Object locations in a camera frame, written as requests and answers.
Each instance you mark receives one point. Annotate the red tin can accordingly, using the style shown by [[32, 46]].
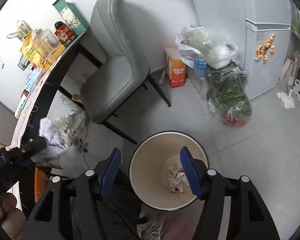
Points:
[[64, 33]]

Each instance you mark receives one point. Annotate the white roll package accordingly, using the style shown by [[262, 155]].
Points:
[[19, 109]]

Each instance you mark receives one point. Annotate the white bag under table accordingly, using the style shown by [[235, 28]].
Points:
[[71, 126]]

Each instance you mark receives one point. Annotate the grey upholstered chair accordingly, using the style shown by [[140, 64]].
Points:
[[126, 68]]

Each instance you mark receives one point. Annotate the red snack packet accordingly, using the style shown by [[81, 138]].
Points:
[[24, 96]]

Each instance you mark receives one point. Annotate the white tissue front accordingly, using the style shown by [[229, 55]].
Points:
[[172, 168]]

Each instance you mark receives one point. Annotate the patterned pink tablecloth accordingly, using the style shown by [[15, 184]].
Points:
[[28, 108]]

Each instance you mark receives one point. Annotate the light blue refrigerator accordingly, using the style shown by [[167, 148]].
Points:
[[248, 24]]

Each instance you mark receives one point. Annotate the white round trash bin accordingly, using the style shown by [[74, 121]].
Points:
[[156, 174]]

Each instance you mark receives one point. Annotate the orange figure magnets cluster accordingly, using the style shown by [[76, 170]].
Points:
[[262, 51]]

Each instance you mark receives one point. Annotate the red white paper wrapper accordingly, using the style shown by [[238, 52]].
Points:
[[177, 181]]

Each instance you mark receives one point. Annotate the green vegetables plastic bag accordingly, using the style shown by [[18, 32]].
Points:
[[226, 96]]

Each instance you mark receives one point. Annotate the orange paper bag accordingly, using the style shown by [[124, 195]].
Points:
[[175, 68]]

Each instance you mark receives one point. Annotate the white plastic grocery bag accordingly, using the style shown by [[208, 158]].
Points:
[[205, 43]]

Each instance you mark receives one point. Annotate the yellow snack bag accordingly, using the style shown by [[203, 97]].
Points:
[[33, 56]]

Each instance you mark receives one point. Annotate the clear plastic jar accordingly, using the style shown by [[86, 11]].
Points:
[[47, 44]]

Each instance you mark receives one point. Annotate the green tall gift box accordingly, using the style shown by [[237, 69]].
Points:
[[72, 16]]

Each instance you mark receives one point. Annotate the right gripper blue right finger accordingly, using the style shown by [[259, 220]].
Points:
[[193, 169]]

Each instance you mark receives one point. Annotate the blue tissue pack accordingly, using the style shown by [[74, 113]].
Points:
[[33, 79]]

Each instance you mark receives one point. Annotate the person's dark patterned trousers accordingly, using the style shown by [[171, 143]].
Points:
[[120, 210]]

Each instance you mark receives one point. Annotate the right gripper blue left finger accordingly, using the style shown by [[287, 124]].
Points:
[[107, 171]]

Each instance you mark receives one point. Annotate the white paper shopping bag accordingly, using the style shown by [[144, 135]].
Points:
[[22, 33]]

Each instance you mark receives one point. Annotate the crumpled paper on floor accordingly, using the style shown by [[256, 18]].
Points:
[[286, 99]]

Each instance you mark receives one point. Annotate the wire mesh basket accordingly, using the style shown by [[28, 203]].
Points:
[[23, 63]]

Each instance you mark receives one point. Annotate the grey white cloth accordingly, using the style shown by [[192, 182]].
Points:
[[55, 144]]

